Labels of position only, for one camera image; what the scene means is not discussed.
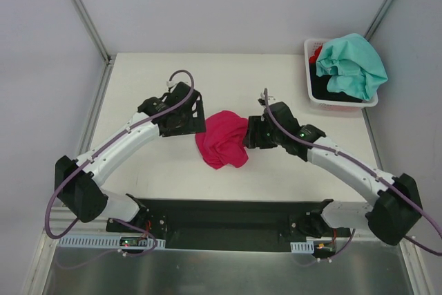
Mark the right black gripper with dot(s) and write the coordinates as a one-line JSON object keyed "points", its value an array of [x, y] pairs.
{"points": [[255, 132]]}

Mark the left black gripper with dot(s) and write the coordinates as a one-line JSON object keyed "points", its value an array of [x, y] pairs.
{"points": [[193, 124]]}

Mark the magenta t shirt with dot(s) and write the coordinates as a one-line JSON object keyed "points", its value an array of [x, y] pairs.
{"points": [[222, 142]]}

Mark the teal t shirt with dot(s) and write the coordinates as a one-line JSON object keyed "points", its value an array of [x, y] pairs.
{"points": [[352, 66]]}

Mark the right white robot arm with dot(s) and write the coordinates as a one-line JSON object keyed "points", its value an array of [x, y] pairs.
{"points": [[391, 203]]}

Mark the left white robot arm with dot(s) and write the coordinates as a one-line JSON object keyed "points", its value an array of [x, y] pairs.
{"points": [[79, 182]]}

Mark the black t shirt in basket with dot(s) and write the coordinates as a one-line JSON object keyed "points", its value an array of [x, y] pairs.
{"points": [[319, 88]]}

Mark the red t shirt in basket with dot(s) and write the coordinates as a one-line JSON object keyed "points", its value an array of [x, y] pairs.
{"points": [[314, 57]]}

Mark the white plastic laundry basket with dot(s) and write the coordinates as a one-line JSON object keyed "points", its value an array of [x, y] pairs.
{"points": [[310, 46]]}

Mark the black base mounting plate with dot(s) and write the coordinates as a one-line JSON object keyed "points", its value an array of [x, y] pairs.
{"points": [[234, 225]]}

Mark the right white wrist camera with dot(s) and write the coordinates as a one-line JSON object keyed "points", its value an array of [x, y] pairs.
{"points": [[266, 99]]}

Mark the right white cable duct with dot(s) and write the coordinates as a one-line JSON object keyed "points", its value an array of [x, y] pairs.
{"points": [[306, 247]]}

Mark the white cable duct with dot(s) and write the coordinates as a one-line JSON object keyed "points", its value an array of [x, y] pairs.
{"points": [[306, 247], [110, 242]]}

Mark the aluminium frame rail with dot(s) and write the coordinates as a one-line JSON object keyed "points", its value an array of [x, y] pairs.
{"points": [[61, 217]]}

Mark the left white cable duct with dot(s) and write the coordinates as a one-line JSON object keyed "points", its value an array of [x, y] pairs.
{"points": [[110, 242]]}

